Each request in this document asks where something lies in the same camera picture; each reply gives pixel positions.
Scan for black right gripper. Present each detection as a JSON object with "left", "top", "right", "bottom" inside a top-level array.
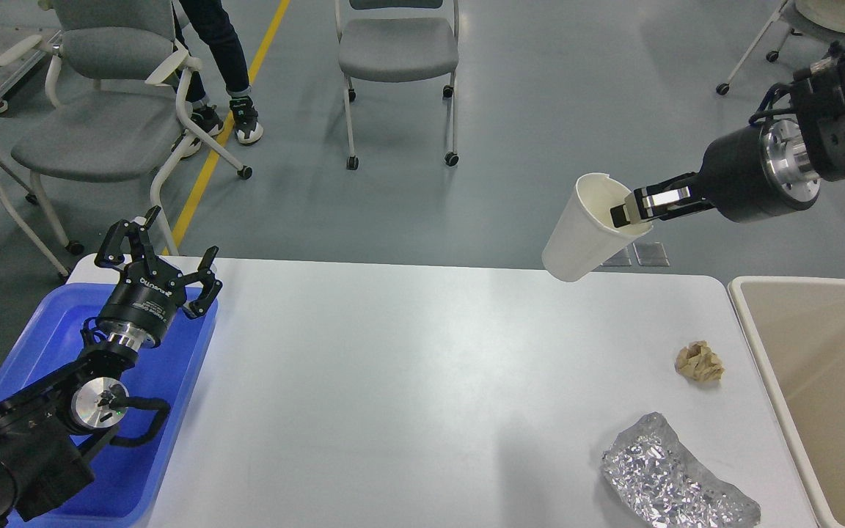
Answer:
[{"left": 610, "top": 120, "right": 821, "bottom": 228}]

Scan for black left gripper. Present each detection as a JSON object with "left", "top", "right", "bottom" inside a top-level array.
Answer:
[{"left": 94, "top": 206, "right": 222, "bottom": 350}]

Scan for white paper cup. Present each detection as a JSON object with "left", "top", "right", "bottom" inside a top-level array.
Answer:
[{"left": 542, "top": 172, "right": 653, "bottom": 283}]

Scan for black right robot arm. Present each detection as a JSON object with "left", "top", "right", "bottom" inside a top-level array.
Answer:
[{"left": 606, "top": 44, "right": 845, "bottom": 228}]

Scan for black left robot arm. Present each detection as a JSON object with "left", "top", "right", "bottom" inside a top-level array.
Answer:
[{"left": 0, "top": 206, "right": 222, "bottom": 527}]

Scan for metal floor plate right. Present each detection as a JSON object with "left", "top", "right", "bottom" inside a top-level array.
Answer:
[{"left": 632, "top": 243, "right": 670, "bottom": 268}]

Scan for metal floor plate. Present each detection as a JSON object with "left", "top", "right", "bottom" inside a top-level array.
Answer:
[
  {"left": 632, "top": 243, "right": 670, "bottom": 268},
  {"left": 601, "top": 246, "right": 632, "bottom": 268}
]

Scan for metal floor plate left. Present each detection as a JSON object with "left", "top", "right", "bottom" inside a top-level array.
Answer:
[{"left": 601, "top": 246, "right": 632, "bottom": 268}]

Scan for crumpled brown paper ball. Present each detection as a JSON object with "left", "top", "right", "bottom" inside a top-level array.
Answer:
[{"left": 675, "top": 340, "right": 725, "bottom": 382}]

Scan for grey chair with armrests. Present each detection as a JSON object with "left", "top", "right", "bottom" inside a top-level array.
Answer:
[{"left": 0, "top": 1, "right": 252, "bottom": 254}]

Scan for beige plastic bin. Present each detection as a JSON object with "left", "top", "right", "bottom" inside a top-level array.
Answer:
[{"left": 728, "top": 276, "right": 845, "bottom": 527}]

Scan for blue plastic tray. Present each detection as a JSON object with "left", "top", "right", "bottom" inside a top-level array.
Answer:
[{"left": 0, "top": 283, "right": 219, "bottom": 528}]

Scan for grey chair right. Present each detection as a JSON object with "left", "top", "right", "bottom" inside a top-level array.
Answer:
[{"left": 714, "top": 1, "right": 845, "bottom": 96}]

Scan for standing person legs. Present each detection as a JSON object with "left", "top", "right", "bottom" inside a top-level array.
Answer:
[{"left": 178, "top": 1, "right": 264, "bottom": 146}]

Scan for crumpled aluminium foil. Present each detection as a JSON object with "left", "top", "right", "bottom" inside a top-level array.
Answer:
[{"left": 601, "top": 412, "right": 761, "bottom": 527}]

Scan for grey chair centre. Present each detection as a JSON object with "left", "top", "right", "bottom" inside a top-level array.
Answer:
[{"left": 332, "top": 1, "right": 461, "bottom": 171}]

